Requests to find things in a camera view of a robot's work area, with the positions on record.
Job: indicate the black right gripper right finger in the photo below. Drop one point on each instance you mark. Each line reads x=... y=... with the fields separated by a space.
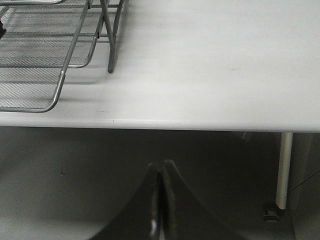
x=185 y=217

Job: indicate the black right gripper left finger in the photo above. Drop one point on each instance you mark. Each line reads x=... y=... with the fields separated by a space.
x=139 y=219

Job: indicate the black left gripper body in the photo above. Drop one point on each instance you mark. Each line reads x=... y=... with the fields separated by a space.
x=2 y=30

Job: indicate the white table leg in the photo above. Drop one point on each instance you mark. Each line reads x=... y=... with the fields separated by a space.
x=272 y=213

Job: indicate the silver metal rack frame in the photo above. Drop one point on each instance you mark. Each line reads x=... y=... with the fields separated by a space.
x=111 y=30

